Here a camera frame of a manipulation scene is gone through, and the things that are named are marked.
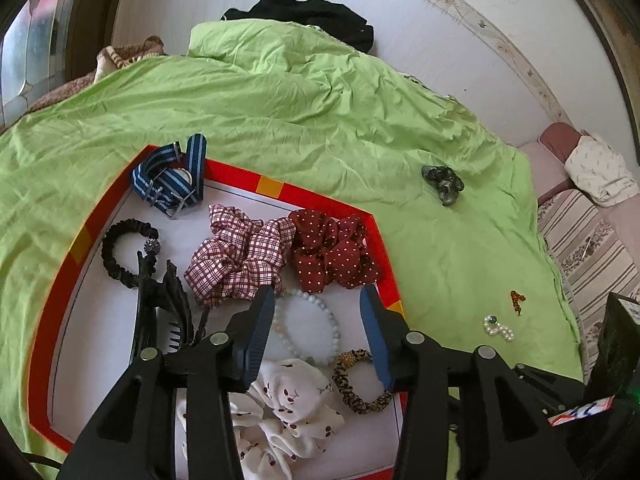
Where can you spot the window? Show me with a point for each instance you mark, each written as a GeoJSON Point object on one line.
{"type": "Point", "coordinates": [30, 60]}

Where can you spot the brown patterned blanket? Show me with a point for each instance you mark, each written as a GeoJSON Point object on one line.
{"type": "Point", "coordinates": [115, 57]}

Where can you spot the large black hair claw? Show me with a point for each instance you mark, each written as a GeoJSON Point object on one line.
{"type": "Point", "coordinates": [145, 310]}

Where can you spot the white cherry print scrunchie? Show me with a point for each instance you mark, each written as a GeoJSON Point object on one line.
{"type": "Point", "coordinates": [290, 400]}

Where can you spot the green bedsheet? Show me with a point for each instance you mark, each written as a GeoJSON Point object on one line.
{"type": "Point", "coordinates": [300, 110]}

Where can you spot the black scrunchie with bead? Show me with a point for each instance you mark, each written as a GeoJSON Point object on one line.
{"type": "Point", "coordinates": [112, 260]}

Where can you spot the striped floral sofa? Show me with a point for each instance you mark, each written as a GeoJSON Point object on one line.
{"type": "Point", "coordinates": [590, 255]}

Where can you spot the white patterned pillow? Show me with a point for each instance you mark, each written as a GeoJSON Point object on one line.
{"type": "Point", "coordinates": [600, 170]}

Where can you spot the red-bordered white tray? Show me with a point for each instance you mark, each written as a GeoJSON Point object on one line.
{"type": "Point", "coordinates": [310, 192]}

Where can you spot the red polka dot scrunchie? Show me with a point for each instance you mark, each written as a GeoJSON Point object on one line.
{"type": "Point", "coordinates": [325, 255]}

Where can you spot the dark green scrunchie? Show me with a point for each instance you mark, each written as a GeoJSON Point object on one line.
{"type": "Point", "coordinates": [442, 182]}

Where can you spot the plaid scrunchie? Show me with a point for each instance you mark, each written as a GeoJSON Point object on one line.
{"type": "Point", "coordinates": [230, 265]}

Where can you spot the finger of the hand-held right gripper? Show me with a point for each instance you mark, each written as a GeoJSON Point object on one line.
{"type": "Point", "coordinates": [542, 379]}

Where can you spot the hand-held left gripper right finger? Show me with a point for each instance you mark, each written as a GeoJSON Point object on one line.
{"type": "Point", "coordinates": [377, 345]}

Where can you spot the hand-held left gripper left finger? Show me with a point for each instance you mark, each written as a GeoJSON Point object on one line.
{"type": "Point", "coordinates": [260, 330]}

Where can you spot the black cloth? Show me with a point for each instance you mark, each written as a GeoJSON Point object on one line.
{"type": "Point", "coordinates": [310, 15]}

